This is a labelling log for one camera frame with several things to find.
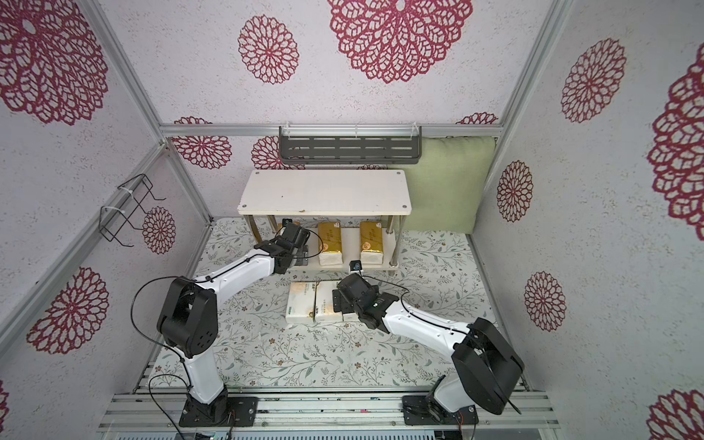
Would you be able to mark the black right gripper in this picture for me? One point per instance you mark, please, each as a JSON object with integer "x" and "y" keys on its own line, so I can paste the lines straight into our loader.
{"x": 341, "y": 300}

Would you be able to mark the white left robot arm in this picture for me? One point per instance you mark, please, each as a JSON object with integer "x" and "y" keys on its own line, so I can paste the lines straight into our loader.
{"x": 188, "y": 322}

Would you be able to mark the grey wall-mounted metal rack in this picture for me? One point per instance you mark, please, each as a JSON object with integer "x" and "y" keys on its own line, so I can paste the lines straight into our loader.
{"x": 351, "y": 150}

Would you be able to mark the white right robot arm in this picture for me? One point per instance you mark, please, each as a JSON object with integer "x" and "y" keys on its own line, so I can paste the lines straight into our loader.
{"x": 486, "y": 366}

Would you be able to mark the gold tissue pack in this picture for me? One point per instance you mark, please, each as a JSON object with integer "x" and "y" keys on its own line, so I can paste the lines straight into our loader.
{"x": 331, "y": 253}
{"x": 297, "y": 224}
{"x": 371, "y": 243}

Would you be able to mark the green fabric cushion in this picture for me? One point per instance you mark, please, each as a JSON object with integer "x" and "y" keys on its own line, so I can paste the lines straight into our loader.
{"x": 447, "y": 183}

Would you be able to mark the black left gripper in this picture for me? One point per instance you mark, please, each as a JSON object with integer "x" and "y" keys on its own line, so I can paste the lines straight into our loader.
{"x": 304, "y": 251}

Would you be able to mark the black wire wall rack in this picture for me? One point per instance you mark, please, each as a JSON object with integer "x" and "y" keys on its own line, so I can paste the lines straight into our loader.
{"x": 114, "y": 218}

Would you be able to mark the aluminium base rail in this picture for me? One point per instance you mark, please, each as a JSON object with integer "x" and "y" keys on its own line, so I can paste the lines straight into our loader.
{"x": 335, "y": 414}

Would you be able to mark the white two-tier metal-legged shelf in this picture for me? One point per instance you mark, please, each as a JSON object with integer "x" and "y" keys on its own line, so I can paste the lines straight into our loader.
{"x": 324, "y": 194}

